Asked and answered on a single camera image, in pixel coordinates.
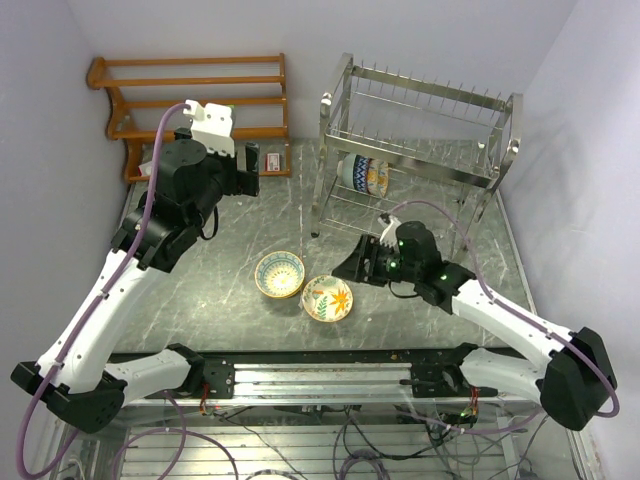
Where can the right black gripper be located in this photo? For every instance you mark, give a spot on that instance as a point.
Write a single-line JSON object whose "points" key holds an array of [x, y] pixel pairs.
{"points": [[356, 268]]}

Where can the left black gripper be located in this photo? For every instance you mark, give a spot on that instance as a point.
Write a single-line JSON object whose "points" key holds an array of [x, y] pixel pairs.
{"points": [[241, 182]]}

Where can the leaf flower patterned bowl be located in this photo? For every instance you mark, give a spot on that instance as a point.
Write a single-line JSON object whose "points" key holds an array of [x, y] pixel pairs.
{"points": [[327, 299]]}

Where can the orange blue floral bowl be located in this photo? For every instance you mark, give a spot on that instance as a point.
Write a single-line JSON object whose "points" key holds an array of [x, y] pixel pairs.
{"points": [[377, 178]]}

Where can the steel dish rack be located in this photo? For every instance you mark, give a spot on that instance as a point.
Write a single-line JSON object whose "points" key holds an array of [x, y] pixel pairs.
{"points": [[443, 141]]}

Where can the teal dotted bowl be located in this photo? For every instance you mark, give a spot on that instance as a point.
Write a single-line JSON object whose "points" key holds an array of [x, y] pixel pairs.
{"points": [[345, 170]]}

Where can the blue zigzag red bowl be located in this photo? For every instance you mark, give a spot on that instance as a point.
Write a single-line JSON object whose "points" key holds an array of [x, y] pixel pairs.
{"points": [[360, 173]]}

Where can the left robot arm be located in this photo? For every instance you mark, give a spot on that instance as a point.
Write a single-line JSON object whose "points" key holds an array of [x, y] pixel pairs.
{"points": [[75, 377]]}

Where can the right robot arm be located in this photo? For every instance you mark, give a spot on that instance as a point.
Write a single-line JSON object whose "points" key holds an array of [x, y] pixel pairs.
{"points": [[567, 373]]}

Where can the small red white box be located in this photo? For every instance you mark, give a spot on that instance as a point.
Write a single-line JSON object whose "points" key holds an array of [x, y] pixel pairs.
{"points": [[273, 162]]}

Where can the yellow sunburst patterned bowl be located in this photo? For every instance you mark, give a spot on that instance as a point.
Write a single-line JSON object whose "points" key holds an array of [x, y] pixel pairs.
{"points": [[280, 274]]}

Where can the white paper card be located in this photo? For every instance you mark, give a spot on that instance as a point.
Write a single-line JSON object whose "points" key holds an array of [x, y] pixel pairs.
{"points": [[145, 169]]}

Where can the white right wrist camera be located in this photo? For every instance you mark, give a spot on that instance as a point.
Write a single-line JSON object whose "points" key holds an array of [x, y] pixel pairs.
{"points": [[390, 223]]}

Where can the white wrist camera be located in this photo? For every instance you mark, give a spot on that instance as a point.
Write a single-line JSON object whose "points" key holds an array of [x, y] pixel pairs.
{"points": [[390, 223], [212, 126]]}

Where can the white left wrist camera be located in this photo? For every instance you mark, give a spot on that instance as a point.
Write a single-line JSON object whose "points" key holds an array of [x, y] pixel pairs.
{"points": [[212, 126]]}

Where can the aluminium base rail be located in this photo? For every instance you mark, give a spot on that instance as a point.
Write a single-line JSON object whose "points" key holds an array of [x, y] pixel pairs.
{"points": [[252, 384]]}

